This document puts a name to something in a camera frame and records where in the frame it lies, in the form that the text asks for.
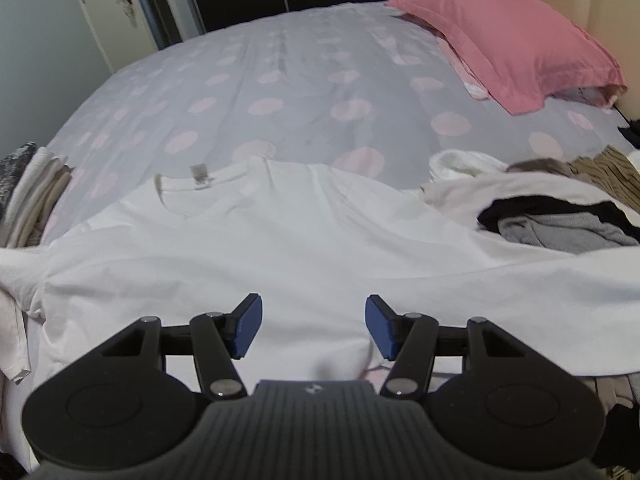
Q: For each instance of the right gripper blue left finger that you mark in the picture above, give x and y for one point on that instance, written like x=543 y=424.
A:
x=218 y=339

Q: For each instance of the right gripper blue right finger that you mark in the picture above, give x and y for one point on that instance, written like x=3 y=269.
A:
x=409 y=342

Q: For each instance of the white t-shirt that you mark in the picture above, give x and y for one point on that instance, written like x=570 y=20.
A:
x=315 y=243

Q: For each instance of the folded white beige clothes stack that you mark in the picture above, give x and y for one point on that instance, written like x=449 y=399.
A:
x=29 y=195

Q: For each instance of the cream white garment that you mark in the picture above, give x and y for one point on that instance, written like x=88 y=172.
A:
x=465 y=183

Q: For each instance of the grey and black garment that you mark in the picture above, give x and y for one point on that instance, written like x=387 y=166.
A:
x=547 y=222

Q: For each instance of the light grey folded garment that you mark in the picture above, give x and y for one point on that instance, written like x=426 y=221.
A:
x=12 y=384

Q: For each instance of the grey pink-dotted bed sheet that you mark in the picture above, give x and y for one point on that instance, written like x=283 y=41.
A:
x=356 y=87

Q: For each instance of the brown striped garment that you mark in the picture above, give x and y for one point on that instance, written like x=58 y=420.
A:
x=613 y=173

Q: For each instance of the dark floral folded garment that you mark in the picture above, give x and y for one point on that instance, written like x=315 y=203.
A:
x=12 y=167

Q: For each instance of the black garment by headboard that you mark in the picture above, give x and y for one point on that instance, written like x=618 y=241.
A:
x=632 y=133

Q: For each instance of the pink pillow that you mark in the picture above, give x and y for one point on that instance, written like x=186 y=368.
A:
x=521 y=51

